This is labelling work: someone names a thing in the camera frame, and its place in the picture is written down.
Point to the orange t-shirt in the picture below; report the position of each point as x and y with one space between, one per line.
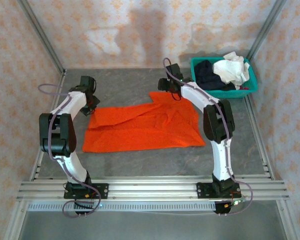
145 130

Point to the navy t-shirt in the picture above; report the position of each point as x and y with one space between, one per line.
207 76

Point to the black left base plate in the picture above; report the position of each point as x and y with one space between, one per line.
101 191

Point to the teal plastic basket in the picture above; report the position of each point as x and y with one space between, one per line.
222 94

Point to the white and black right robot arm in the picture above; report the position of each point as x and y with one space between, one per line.
221 157

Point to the red garment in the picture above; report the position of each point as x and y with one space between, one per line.
244 88

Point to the aluminium mounting rail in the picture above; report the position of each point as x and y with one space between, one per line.
152 188

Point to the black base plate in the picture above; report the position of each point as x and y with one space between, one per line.
203 190
101 191

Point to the aluminium side rail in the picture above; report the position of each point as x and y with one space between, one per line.
40 160
262 152

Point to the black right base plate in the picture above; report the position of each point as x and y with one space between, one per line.
203 190

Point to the aluminium frame post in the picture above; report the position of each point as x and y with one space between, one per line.
41 35
265 27

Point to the white t-shirt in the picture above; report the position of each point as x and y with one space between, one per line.
230 68

